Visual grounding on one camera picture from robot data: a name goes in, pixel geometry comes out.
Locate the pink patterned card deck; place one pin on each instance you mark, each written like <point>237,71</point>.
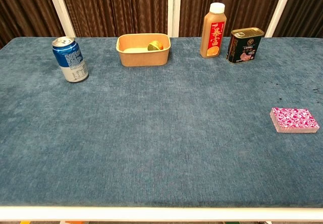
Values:
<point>294,118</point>

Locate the blue fabric table mat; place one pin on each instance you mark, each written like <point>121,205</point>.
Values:
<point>151,133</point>

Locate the kraft paper rectangular bowl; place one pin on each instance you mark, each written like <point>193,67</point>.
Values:
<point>143,57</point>

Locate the brown juice bottle white cap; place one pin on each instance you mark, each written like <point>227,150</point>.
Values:
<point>213,37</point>

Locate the black luncheon meat tin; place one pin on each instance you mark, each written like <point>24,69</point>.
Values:
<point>242,50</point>

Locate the blue white beverage can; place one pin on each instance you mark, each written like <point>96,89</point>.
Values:
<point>72,60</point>

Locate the brown curtain panel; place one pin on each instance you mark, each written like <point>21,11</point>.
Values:
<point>113,7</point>
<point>22,9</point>
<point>252,4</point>
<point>305,7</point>

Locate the white partition post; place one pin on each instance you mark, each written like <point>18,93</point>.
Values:
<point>60,9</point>
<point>174,9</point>
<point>280,9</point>

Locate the white table frame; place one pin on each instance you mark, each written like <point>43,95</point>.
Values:
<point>161,214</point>

